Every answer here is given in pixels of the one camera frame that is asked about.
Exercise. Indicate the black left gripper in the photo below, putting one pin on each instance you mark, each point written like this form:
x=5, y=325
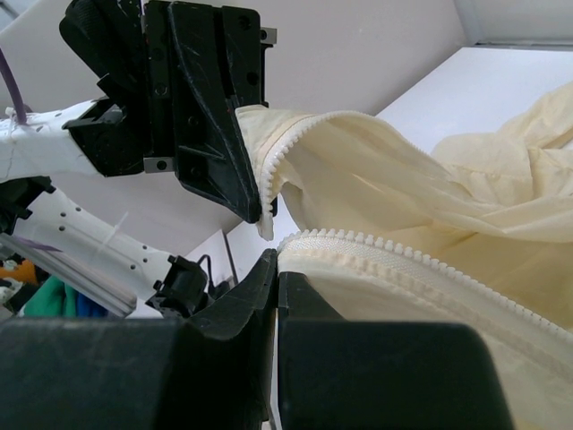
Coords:
x=173, y=75

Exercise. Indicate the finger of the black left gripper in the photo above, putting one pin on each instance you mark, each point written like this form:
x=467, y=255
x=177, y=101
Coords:
x=269, y=204

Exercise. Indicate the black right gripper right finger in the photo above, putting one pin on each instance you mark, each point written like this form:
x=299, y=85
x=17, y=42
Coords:
x=337, y=374

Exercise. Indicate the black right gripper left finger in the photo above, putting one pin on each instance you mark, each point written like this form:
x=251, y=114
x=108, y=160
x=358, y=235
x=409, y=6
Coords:
x=211, y=371

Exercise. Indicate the cream yellow jacket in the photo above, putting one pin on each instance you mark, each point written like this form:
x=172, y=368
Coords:
x=479, y=231

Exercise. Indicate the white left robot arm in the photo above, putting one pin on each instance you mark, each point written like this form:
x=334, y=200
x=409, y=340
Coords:
x=41, y=223

